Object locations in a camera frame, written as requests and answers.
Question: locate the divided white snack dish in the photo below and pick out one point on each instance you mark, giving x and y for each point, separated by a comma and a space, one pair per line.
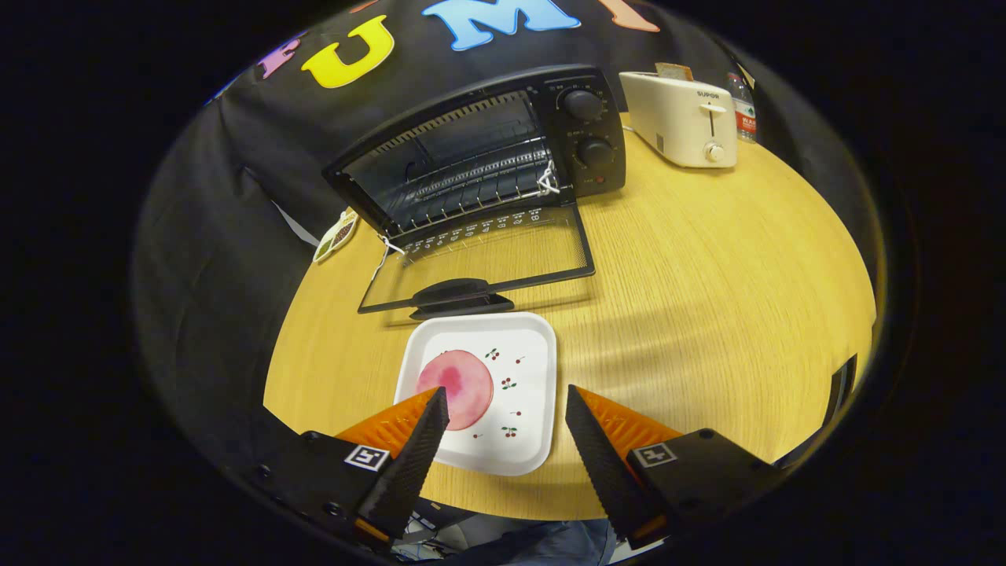
338, 236

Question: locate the black backdrop cloth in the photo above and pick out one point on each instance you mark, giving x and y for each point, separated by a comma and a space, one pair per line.
204, 275

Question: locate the white square plate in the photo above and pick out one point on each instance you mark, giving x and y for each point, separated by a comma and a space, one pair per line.
526, 393

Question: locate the pink round ham slice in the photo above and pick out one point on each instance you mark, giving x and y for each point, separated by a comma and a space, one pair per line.
464, 385

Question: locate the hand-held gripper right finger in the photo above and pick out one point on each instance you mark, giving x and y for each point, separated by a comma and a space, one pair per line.
601, 464

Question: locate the dark frame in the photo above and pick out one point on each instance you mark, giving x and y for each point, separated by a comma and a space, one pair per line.
841, 389

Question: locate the clear water bottle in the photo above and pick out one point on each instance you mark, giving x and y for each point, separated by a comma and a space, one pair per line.
744, 118

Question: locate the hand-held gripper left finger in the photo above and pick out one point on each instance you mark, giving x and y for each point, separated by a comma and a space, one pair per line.
409, 464

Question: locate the bread slice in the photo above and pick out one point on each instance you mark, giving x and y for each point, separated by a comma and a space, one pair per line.
674, 72

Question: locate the white toaster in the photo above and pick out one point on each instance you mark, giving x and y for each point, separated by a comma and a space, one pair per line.
676, 118

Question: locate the person's blue trousers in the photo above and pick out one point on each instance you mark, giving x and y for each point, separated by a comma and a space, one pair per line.
550, 542

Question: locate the black toaster oven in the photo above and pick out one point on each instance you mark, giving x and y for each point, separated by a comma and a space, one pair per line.
585, 137

